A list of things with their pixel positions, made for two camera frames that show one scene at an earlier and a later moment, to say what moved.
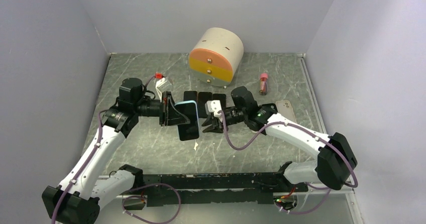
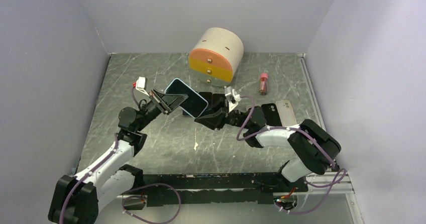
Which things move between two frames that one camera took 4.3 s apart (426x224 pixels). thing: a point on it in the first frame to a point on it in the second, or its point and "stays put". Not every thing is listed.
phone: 285,109 stays put
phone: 191,130 to 195,104
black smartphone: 222,98 stays put
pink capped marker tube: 263,84 stays put
